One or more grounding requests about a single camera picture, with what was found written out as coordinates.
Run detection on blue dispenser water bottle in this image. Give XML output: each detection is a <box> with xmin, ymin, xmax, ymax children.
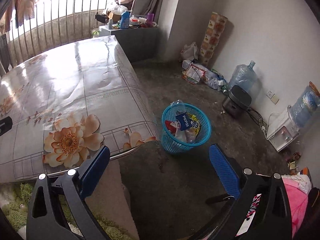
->
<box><xmin>290</xmin><ymin>85</ymin><xmax>320</xmax><ymax>128</ymax></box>

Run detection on pink hanging coat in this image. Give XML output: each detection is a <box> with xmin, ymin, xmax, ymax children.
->
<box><xmin>14</xmin><ymin>0</ymin><xmax>42</xmax><ymax>20</ymax></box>

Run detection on printed packet with red edge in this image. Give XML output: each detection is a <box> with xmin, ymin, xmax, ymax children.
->
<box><xmin>182</xmin><ymin>64</ymin><xmax>208</xmax><ymax>84</ymax></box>

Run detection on red plastic wrapper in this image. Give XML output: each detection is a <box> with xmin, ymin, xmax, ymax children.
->
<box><xmin>165</xmin><ymin>120</ymin><xmax>179</xmax><ymax>134</ymax></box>

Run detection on white plastic bag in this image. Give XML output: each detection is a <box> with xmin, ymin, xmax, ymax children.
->
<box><xmin>180</xmin><ymin>41</ymin><xmax>199</xmax><ymax>62</ymax></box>

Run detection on white plastic container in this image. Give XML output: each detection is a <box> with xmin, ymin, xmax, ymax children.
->
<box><xmin>130</xmin><ymin>15</ymin><xmax>148</xmax><ymax>27</ymax></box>

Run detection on blue plastic mesh basket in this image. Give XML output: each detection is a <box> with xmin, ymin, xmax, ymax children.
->
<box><xmin>161</xmin><ymin>103</ymin><xmax>211</xmax><ymax>155</ymax></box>

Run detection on grey cabinet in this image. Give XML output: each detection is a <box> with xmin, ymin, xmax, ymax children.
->
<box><xmin>99</xmin><ymin>25</ymin><xmax>160</xmax><ymax>62</ymax></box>

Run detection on yellow snack packet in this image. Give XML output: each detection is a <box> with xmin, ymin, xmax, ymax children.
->
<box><xmin>187</xmin><ymin>115</ymin><xmax>202</xmax><ymax>135</ymax></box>

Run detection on dark slatted panel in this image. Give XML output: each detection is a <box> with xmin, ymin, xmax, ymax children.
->
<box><xmin>0</xmin><ymin>34</ymin><xmax>10</xmax><ymax>73</ymax></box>

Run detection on clear bottle with blue label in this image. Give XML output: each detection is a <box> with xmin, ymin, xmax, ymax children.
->
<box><xmin>171</xmin><ymin>100</ymin><xmax>193</xmax><ymax>132</ymax></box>

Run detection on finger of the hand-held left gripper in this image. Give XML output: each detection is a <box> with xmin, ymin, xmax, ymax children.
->
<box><xmin>0</xmin><ymin>116</ymin><xmax>13</xmax><ymax>137</ymax></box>

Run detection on green shaggy rug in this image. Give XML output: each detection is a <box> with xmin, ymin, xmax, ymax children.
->
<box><xmin>0</xmin><ymin>182</ymin><xmax>133</xmax><ymax>240</ymax></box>

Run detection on black bag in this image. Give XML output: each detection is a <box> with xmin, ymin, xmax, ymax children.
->
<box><xmin>306</xmin><ymin>187</ymin><xmax>320</xmax><ymax>230</ymax></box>

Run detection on blue detergent bottle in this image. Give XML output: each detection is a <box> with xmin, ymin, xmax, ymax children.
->
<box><xmin>120</xmin><ymin>10</ymin><xmax>132</xmax><ymax>29</ymax></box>

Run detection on large blue water jug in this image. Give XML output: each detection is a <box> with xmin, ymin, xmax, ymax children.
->
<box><xmin>226</xmin><ymin>60</ymin><xmax>258</xmax><ymax>93</ymax></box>

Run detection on cardboard box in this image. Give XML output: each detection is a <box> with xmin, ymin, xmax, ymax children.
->
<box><xmin>107</xmin><ymin>10</ymin><xmax>122</xmax><ymax>22</ymax></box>

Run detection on white water dispenser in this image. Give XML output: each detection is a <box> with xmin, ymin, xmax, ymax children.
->
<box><xmin>266</xmin><ymin>110</ymin><xmax>300</xmax><ymax>152</ymax></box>

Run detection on tall patterned roll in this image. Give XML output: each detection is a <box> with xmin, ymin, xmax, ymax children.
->
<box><xmin>199</xmin><ymin>11</ymin><xmax>228</xmax><ymax>64</ymax></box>

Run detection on black power cable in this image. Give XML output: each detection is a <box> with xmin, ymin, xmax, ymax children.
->
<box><xmin>247</xmin><ymin>107</ymin><xmax>265</xmax><ymax>128</ymax></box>

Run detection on wall socket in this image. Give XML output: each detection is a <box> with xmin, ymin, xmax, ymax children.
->
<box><xmin>266</xmin><ymin>89</ymin><xmax>280</xmax><ymax>105</ymax></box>

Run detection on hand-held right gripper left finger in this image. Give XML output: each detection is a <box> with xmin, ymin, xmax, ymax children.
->
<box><xmin>26</xmin><ymin>144</ymin><xmax>111</xmax><ymax>240</ymax></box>

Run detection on scattered snack wrappers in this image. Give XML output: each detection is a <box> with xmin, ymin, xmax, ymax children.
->
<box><xmin>286</xmin><ymin>151</ymin><xmax>302</xmax><ymax>170</ymax></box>

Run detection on grey rice cooker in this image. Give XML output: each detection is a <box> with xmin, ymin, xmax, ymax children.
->
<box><xmin>222</xmin><ymin>85</ymin><xmax>252</xmax><ymax>118</ymax></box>

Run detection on clear plastic bag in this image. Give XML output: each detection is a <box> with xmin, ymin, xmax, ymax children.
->
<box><xmin>175</xmin><ymin>126</ymin><xmax>198</xmax><ymax>144</ymax></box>

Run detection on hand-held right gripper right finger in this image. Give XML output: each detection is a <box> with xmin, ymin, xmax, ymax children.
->
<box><xmin>197</xmin><ymin>144</ymin><xmax>292</xmax><ymax>240</ymax></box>

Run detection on pink black printed cloth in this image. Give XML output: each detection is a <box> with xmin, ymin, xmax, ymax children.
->
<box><xmin>245</xmin><ymin>194</ymin><xmax>262</xmax><ymax>222</ymax></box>

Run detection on beige hanging garment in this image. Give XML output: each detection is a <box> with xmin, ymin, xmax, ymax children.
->
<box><xmin>2</xmin><ymin>2</ymin><xmax>15</xmax><ymax>33</ymax></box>

